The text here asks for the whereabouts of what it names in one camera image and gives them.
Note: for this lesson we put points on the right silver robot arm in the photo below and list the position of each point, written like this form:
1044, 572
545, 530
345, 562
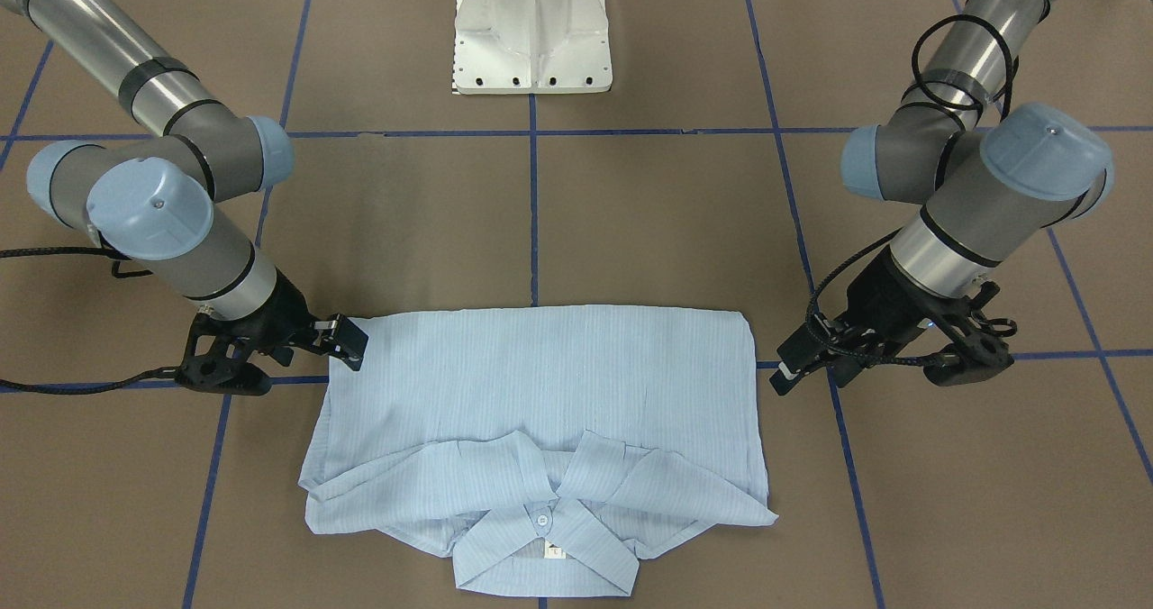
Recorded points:
156, 202

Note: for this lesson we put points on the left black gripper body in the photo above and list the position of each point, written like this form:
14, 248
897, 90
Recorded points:
887, 305

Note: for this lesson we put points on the white camera stand pillar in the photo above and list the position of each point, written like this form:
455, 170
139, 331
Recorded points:
531, 47

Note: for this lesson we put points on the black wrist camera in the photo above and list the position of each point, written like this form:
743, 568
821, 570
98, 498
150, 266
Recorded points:
216, 359
976, 350

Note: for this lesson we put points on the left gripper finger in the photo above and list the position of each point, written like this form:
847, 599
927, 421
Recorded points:
844, 368
803, 352

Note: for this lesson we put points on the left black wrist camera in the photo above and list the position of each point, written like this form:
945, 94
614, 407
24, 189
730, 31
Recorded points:
976, 350

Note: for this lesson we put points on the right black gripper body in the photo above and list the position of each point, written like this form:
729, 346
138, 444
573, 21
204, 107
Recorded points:
283, 313

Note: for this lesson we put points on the light blue button shirt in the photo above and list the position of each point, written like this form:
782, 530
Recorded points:
544, 451

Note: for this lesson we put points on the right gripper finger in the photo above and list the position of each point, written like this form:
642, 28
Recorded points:
339, 337

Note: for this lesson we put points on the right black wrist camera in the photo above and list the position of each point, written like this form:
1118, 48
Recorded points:
216, 359

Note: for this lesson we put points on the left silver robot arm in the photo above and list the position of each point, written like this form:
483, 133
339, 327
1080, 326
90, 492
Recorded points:
985, 175

